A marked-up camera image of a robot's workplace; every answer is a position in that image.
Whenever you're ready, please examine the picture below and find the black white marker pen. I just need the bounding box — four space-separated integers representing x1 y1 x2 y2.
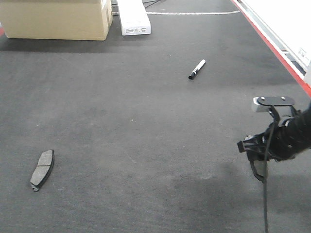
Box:
188 59 206 80

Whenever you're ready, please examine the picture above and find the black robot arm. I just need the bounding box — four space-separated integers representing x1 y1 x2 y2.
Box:
237 104 311 182

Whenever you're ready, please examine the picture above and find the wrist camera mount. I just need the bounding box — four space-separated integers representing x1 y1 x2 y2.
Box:
251 96 296 122

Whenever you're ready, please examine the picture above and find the cardboard box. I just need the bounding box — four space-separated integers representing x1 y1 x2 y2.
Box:
0 0 113 41

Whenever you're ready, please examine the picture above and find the red white conveyor side rail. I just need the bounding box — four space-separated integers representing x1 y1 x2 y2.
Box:
233 0 311 95

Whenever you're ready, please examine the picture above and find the long white box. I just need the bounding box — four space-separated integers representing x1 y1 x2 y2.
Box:
117 0 151 36

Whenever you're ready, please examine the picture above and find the brake pad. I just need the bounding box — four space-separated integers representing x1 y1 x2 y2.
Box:
30 150 54 192

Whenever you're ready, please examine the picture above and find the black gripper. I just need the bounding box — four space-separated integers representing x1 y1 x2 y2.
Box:
237 116 306 182

